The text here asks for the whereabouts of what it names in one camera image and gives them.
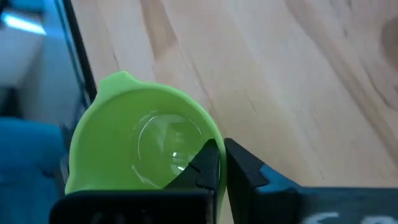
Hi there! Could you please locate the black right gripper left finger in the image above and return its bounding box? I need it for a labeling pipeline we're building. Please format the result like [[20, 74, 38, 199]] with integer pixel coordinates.
[[49, 138, 219, 224]]

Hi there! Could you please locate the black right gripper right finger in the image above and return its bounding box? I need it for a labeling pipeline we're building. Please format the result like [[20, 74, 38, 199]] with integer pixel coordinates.
[[223, 138, 398, 224]]

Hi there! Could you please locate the green plastic measuring cup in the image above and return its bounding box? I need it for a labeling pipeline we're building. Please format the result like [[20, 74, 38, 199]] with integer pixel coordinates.
[[64, 70, 227, 218]]

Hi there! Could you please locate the blue blurred object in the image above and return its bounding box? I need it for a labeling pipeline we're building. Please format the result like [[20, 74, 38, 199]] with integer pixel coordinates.
[[0, 116, 68, 224]]

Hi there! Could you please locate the black aluminium table frame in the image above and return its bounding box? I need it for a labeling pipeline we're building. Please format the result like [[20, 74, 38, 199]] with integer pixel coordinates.
[[54, 0, 98, 106]]

